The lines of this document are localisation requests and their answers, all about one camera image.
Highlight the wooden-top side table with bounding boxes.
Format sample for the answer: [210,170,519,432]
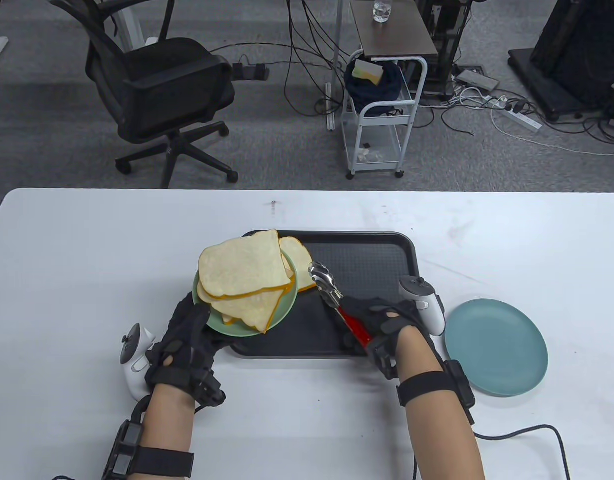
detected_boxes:
[327,0,439,132]

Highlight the dark blue cloth bag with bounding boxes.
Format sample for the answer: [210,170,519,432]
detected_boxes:
[344,59,405,108]

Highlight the person's left forearm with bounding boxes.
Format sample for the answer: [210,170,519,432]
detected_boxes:
[137,385,197,480]

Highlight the black plastic tray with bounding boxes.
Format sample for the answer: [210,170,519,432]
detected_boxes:
[230,230,422,359]

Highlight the person's right forearm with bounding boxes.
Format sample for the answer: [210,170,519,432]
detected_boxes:
[396,330,486,480]

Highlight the green plate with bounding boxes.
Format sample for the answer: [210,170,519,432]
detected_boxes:
[192,250,298,339]

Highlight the person's right hand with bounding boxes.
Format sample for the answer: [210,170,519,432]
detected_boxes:
[342,296,430,381]

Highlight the black equipment stand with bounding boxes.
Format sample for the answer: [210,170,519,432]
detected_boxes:
[508,0,614,123]

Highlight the black glove cable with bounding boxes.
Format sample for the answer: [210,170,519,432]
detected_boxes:
[412,424,571,480]

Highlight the black wrist camera strap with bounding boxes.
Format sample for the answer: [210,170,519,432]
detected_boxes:
[103,420,195,480]
[397,360,476,426]

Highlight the white floor cable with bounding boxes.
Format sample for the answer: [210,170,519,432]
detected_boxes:
[489,107,614,156]

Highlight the black power adapter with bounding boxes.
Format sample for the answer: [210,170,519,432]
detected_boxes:
[232,62,270,82]

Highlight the person's left hand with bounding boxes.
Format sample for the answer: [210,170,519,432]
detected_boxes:
[144,291,228,407]

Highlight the bundle of black cables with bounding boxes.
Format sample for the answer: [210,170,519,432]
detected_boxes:
[209,0,355,118]

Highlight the grey flat box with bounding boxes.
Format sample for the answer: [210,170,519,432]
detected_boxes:
[457,69,500,92]

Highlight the black office chair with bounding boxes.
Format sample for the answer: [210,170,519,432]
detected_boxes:
[49,0,240,190]

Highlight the blue plate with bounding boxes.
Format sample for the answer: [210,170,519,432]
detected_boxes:
[444,298,549,398]

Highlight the red-handled steel kitchen tongs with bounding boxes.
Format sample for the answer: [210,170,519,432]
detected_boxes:
[308,261,375,353]

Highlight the black metal rack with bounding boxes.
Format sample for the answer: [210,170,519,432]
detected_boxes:
[417,0,475,101]

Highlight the yellow sponge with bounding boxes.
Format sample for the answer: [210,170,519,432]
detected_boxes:
[352,60,384,86]

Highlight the white and grey controller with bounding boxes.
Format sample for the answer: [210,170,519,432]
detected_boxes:
[118,323,156,401]
[398,276,446,337]

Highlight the white desk leg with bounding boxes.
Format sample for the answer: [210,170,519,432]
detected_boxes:
[112,0,160,48]

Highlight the white rolling cart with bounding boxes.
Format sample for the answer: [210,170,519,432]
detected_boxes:
[340,49,428,181]

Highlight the white power strip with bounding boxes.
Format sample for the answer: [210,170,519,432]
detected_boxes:
[497,102,542,132]

